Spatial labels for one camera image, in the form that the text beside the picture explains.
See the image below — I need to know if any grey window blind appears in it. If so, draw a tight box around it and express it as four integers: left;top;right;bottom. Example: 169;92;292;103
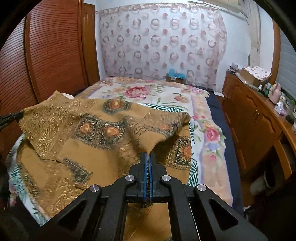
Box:
276;30;296;99

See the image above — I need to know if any floral bed blanket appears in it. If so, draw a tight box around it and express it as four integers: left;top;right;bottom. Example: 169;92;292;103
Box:
6;77;243;225

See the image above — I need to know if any blue item in box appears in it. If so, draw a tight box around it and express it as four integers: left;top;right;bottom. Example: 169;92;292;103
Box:
166;68;186;84

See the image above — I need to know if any pink circle patterned curtain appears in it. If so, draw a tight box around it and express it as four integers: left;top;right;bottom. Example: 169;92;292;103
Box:
98;3;227;89

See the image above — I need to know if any brown louvered wardrobe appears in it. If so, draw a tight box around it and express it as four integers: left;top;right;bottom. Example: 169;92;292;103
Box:
0;0;100;160

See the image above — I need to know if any cardboard box with floral cloth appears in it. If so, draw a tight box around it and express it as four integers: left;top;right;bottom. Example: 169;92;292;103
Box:
240;66;272;87

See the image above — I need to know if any pink thermos jug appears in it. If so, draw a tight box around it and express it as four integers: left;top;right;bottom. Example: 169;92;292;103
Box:
268;83;281;104

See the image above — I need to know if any beige tied side curtain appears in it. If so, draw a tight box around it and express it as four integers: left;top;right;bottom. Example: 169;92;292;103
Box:
240;0;261;67

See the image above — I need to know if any wooden sideboard cabinet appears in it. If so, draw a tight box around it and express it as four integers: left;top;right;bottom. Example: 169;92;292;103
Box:
222;71;295;178

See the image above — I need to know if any brown gold patterned shirt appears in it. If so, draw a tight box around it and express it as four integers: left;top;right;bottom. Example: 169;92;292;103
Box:
16;90;194;241

